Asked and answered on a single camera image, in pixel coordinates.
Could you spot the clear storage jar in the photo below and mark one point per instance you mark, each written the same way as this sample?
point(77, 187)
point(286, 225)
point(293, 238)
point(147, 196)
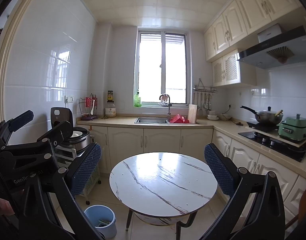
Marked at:
point(110, 111)

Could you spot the black rice cooker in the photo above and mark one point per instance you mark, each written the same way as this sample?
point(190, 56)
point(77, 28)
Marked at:
point(61, 115)

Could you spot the brown wooden chair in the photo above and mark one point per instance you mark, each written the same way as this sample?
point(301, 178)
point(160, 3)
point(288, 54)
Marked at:
point(302, 205)

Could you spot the white bowl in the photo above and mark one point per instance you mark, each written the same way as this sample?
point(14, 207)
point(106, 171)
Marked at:
point(226, 116)

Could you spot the cream lattice door cabinet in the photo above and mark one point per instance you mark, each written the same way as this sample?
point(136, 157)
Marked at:
point(230, 66)

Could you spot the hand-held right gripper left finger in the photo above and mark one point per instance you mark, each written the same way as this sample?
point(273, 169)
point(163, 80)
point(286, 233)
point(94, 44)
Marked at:
point(86, 167)

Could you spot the blue plastic bin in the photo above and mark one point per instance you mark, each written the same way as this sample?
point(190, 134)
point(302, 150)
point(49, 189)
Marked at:
point(100, 230)

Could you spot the wooden cutting board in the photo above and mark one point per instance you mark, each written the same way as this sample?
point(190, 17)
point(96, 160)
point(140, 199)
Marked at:
point(192, 113)

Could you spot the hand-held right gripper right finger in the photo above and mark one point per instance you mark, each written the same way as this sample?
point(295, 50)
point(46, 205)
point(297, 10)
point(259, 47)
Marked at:
point(217, 167)

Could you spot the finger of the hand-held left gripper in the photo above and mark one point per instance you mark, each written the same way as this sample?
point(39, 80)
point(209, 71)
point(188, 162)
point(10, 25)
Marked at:
point(22, 120)
point(58, 131)

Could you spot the black induction cooker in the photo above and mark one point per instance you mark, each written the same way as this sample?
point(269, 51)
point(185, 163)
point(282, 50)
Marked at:
point(261, 127)

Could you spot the green electric pot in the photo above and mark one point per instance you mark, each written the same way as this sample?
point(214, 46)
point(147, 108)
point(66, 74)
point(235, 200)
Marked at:
point(292, 128)

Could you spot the round white marble table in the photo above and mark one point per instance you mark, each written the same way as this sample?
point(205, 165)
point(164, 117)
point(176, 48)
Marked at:
point(163, 180)

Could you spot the steel wok with lid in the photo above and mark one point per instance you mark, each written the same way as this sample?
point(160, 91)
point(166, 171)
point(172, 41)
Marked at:
point(266, 117)

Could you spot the cream upper cabinets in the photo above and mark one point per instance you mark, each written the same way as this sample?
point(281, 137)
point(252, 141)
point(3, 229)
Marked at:
point(242, 12)

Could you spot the person's left hand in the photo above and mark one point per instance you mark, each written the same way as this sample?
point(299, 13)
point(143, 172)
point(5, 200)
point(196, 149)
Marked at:
point(3, 206)

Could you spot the sliding window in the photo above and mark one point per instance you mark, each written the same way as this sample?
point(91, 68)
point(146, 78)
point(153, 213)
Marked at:
point(163, 67)

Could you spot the green bottle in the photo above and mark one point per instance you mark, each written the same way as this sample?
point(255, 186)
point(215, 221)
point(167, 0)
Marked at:
point(138, 101)

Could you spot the cream door frame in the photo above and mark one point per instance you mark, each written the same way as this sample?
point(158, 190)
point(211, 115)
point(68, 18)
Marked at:
point(8, 55)

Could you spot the black gas stove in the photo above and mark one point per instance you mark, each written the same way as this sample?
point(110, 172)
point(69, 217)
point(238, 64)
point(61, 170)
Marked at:
point(255, 137)

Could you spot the cream lower cabinets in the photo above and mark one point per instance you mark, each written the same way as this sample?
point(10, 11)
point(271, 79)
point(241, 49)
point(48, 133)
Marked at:
point(163, 140)

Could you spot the beige countertop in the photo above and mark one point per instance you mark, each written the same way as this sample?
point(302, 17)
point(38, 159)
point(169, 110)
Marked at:
point(123, 120)

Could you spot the wall socket with plug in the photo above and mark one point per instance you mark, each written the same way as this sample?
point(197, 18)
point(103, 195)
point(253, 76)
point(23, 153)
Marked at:
point(231, 105)

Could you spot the cream cabinets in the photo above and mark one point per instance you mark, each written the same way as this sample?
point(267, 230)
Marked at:
point(242, 12)
point(163, 140)

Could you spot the white rice paddle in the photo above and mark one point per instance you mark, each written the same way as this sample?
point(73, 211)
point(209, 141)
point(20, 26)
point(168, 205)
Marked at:
point(93, 107)

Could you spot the red plastic basin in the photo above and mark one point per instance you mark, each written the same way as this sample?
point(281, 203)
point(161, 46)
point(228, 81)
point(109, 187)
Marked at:
point(179, 118)

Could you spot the steel sink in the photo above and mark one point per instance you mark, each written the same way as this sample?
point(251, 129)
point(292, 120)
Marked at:
point(150, 120)

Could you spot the utensil rail with utensils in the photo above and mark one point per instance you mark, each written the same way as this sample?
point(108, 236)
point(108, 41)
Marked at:
point(204, 88)

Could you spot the range hood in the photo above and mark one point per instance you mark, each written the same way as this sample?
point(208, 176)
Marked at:
point(257, 57)

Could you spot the metal faucet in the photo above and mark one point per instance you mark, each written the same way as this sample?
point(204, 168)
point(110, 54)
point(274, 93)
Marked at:
point(169, 110)

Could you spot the pink cloth on faucet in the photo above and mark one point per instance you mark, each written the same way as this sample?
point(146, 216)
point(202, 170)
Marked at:
point(164, 97)

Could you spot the white wall socket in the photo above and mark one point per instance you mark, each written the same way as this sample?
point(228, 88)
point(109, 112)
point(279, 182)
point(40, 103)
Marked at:
point(68, 99)

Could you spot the stacked white bowls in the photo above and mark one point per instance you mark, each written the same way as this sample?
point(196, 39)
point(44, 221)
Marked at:
point(212, 116)

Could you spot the white storage trolley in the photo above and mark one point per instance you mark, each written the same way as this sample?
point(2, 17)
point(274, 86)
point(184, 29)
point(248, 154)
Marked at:
point(93, 180)

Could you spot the yellow label bottle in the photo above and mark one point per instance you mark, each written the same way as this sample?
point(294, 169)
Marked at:
point(110, 96)

